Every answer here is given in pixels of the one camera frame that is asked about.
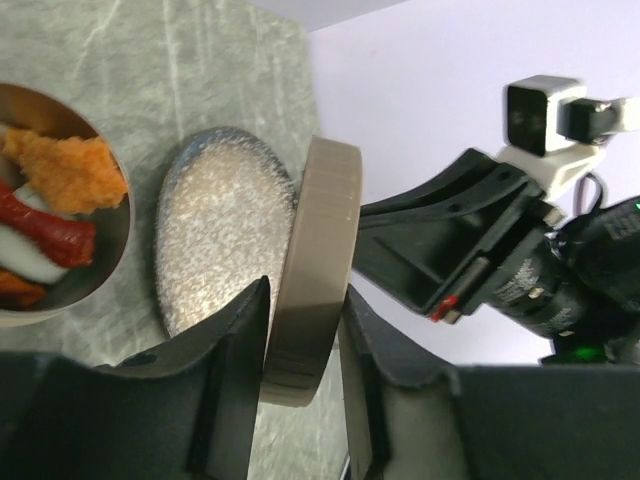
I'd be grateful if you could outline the right steel lunch container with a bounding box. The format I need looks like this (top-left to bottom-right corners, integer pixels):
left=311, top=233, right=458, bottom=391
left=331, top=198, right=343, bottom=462
left=1, top=82, right=135, bottom=328

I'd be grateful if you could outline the brown glazed meat piece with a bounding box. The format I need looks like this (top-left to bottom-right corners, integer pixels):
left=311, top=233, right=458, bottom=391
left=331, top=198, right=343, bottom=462
left=0, top=269, right=47, bottom=311

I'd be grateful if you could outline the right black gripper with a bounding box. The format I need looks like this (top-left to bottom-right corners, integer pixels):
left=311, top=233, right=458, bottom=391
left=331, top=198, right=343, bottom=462
left=353, top=149, right=565, bottom=325

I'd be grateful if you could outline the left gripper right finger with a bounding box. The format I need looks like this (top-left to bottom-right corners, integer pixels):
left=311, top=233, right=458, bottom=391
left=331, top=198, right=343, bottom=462
left=339, top=290, right=639, bottom=479

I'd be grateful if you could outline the speckled ceramic plate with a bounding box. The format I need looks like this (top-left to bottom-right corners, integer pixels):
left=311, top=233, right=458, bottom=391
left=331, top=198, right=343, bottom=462
left=154, top=127, right=298, bottom=336

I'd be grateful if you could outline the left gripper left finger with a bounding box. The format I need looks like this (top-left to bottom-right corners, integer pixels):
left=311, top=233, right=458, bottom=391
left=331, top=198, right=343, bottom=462
left=1, top=278, right=270, bottom=479

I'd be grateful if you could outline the orange fried nugget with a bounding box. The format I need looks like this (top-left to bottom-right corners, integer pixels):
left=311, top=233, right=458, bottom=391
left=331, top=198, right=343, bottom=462
left=1, top=128, right=128, bottom=215

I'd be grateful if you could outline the brown lid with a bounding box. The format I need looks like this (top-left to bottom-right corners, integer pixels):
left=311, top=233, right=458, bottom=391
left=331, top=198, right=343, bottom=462
left=261, top=137, right=363, bottom=407

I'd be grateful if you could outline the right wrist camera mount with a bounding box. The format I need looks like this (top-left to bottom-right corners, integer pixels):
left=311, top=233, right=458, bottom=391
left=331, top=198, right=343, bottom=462
left=496, top=75, right=639, bottom=201

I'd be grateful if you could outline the orange red meat piece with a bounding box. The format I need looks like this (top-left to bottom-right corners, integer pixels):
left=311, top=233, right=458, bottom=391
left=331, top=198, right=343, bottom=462
left=1, top=182, right=96, bottom=268

